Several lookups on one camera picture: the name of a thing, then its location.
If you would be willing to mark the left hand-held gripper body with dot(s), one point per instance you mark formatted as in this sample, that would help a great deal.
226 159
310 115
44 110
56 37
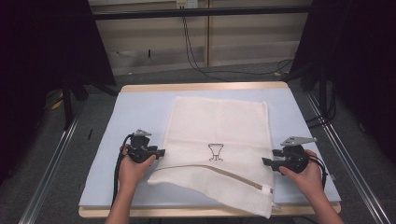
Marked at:
140 151

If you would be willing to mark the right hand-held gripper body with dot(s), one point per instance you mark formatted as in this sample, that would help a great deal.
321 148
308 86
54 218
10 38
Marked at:
295 158

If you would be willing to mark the white mesh laundry bag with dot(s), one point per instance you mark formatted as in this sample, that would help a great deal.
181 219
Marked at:
218 127

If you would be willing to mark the person's left hand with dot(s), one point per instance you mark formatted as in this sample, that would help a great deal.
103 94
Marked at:
130 174

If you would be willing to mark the person's right hand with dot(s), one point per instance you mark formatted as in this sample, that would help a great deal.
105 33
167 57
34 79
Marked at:
309 180

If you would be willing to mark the light blue mat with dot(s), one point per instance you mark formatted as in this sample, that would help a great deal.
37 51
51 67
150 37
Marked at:
140 112

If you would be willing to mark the small black floor stick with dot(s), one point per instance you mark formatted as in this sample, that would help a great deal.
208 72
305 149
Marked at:
90 134

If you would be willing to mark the light wooden table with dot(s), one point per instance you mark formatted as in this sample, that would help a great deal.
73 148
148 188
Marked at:
202 86

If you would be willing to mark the black metal stand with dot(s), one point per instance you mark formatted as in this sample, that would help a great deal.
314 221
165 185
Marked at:
69 102

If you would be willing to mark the yellow tape strip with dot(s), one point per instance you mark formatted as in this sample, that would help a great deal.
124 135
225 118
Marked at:
57 102

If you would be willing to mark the black curtain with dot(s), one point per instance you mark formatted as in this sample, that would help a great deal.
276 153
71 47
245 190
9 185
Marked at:
46 62
358 62

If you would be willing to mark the black horizontal metal bar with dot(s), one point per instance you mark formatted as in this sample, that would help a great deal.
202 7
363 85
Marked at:
199 12

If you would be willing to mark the silver metal floor rail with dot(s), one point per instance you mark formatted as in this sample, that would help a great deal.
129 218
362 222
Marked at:
351 155
49 171

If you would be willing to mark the white wall outlet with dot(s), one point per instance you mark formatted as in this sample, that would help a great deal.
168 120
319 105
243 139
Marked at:
186 3

